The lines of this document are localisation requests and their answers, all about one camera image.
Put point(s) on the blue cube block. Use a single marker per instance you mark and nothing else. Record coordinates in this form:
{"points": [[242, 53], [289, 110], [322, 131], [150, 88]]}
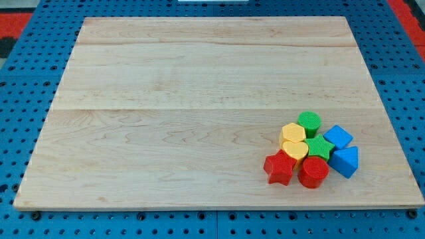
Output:
{"points": [[338, 136]]}

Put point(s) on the red cylinder block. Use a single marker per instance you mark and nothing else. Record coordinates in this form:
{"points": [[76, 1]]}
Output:
{"points": [[314, 170]]}

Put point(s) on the light wooden board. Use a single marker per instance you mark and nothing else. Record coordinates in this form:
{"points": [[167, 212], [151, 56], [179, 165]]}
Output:
{"points": [[179, 113]]}

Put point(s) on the green star block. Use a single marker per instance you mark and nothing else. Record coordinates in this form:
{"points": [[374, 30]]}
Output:
{"points": [[319, 147]]}

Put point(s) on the red star block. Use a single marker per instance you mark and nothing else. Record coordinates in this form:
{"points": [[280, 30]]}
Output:
{"points": [[279, 168]]}

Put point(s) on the blue triangle block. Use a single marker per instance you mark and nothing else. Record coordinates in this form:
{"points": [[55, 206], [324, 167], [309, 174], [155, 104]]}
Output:
{"points": [[345, 161]]}

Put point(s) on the yellow hexagon block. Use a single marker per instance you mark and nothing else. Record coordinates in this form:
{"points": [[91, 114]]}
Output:
{"points": [[292, 132]]}

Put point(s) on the green cylinder block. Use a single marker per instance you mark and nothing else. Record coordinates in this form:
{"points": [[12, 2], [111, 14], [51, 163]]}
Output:
{"points": [[310, 121]]}

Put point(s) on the yellow heart block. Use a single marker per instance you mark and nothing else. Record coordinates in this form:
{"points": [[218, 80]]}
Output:
{"points": [[297, 151]]}

